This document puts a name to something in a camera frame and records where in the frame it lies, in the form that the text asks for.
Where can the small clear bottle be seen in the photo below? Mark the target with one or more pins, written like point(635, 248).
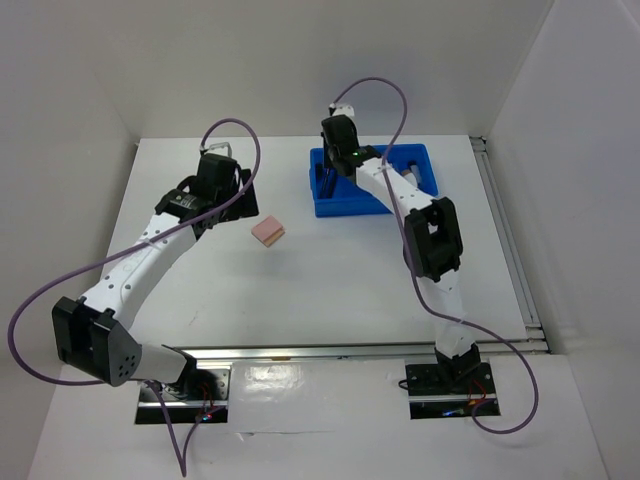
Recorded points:
point(415, 171)

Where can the aluminium rail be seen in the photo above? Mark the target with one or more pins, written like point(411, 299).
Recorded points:
point(534, 329)
point(314, 352)

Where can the aluminium right side rail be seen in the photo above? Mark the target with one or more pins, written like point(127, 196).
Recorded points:
point(534, 329)

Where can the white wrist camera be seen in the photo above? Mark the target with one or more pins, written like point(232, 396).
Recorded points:
point(219, 148)
point(336, 109)

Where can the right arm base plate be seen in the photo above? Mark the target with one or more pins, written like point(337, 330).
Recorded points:
point(430, 397)

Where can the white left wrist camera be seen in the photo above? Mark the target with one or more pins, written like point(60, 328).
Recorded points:
point(219, 148)

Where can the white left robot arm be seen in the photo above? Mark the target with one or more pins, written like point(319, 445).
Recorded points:
point(92, 333)

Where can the aluminium front rail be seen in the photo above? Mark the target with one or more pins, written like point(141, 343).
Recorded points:
point(314, 352)

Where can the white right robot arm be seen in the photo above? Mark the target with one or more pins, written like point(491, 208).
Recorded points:
point(432, 243)

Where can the black fan makeup brush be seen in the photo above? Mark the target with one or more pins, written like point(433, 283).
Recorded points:
point(332, 185)

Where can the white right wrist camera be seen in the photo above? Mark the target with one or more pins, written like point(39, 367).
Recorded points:
point(336, 109)

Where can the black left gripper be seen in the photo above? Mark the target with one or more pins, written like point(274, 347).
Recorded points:
point(244, 207)

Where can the blue plastic organizer bin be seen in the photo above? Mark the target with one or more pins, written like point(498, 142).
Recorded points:
point(349, 200)

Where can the slim black makeup brush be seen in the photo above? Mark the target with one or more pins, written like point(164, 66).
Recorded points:
point(325, 183)

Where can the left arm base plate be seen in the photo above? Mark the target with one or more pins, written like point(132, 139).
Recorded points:
point(207, 400)

